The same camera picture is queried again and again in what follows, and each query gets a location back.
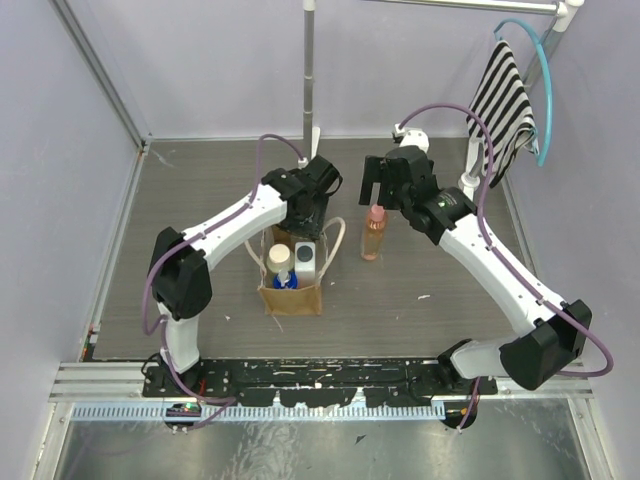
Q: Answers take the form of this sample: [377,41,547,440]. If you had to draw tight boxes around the pink cap orange bottle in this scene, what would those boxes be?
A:
[361,204,388,261]

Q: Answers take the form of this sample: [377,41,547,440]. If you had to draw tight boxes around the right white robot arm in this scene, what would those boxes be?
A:
[359,146,592,394]

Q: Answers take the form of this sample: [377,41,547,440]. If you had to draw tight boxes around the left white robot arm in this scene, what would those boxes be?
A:
[143,156,343,396]

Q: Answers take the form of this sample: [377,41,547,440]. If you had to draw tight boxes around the brown canvas bag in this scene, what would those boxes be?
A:
[244,217,346,316]

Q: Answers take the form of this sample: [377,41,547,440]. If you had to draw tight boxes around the white bottle grey cap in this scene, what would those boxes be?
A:
[294,241,316,288]

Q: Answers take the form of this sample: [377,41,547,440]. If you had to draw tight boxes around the cream cap green bottle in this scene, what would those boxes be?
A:
[266,243,293,288]

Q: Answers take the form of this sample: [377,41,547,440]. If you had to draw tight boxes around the blue spray bottle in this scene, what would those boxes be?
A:
[273,270,298,290]

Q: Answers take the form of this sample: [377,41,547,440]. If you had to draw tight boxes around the metal clothes rack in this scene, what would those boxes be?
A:
[299,0,586,204]

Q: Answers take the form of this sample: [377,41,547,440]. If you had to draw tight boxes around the striped black white cloth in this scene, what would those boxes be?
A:
[467,40,538,187]

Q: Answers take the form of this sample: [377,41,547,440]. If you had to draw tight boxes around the blue hanger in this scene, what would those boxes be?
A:
[493,18,554,167]

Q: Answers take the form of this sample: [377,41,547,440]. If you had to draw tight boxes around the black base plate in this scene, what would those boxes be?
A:
[141,355,474,408]

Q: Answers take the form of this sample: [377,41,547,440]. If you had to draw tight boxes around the blue cable duct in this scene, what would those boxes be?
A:
[70,401,446,423]

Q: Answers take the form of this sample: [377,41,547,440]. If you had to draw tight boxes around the aluminium front rail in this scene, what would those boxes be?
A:
[50,362,594,401]

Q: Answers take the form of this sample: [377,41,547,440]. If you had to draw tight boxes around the aluminium frame post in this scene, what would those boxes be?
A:
[49,0,148,150]

